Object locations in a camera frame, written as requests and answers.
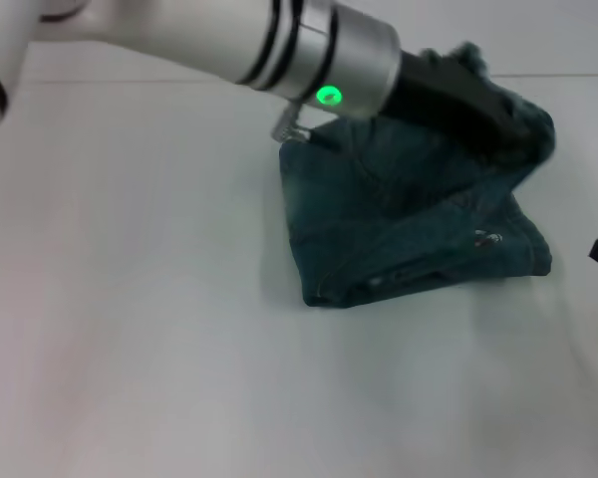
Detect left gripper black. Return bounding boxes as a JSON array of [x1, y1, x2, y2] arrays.
[[376, 48, 532, 153]]

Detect blue denim shorts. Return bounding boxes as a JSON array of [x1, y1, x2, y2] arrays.
[[277, 41, 560, 312]]

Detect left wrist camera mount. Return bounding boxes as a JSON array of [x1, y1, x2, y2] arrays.
[[270, 102, 341, 152]]

